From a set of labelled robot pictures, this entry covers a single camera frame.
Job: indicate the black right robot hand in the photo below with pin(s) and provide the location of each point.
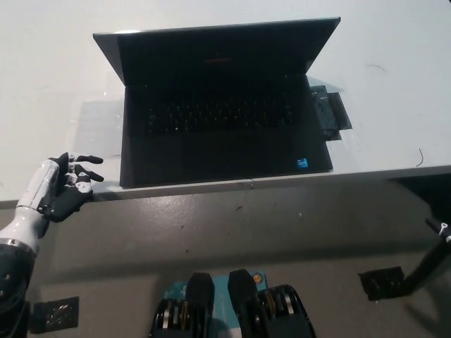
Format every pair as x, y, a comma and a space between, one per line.
437, 229

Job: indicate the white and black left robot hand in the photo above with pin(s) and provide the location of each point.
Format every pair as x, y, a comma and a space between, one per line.
38, 186

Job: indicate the dark grey Dell laptop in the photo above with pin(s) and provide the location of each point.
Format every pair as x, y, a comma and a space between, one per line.
218, 141

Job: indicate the black tape patch on desk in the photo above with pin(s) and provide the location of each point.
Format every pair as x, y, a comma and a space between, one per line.
333, 112

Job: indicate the black floor tape marker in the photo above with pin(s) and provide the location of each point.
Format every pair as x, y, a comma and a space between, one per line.
54, 314
382, 283

